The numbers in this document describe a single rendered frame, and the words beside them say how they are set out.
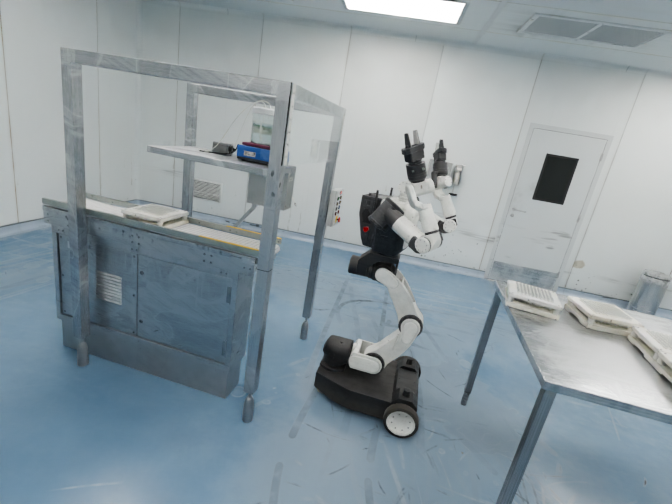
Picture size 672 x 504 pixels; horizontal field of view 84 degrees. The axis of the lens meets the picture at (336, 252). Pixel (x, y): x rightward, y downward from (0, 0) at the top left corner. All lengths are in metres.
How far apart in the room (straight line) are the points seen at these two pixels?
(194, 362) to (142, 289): 0.52
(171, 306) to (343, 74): 4.00
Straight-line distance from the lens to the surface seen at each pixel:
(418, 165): 1.73
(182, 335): 2.38
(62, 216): 2.59
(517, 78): 5.57
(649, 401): 1.73
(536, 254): 5.84
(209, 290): 2.15
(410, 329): 2.25
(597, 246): 6.09
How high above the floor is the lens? 1.57
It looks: 17 degrees down
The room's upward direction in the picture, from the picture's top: 10 degrees clockwise
